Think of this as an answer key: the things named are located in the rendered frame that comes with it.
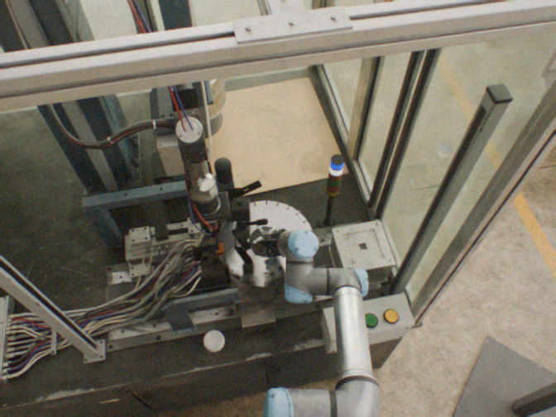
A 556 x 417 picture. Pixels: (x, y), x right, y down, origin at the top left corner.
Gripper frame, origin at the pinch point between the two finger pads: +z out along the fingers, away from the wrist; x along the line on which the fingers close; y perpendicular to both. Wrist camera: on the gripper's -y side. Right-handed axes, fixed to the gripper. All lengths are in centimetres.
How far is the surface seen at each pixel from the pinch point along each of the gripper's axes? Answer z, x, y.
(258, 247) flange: 3.7, 0.9, 5.3
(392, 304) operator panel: -11.4, 25.2, -33.2
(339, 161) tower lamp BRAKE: -11.3, -23.5, -21.6
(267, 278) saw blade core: -1.0, 10.9, 4.8
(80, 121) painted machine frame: 18, -50, 58
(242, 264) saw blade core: 3.7, 5.5, 11.6
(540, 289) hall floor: 54, 47, -158
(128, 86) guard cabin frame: -97, -24, 43
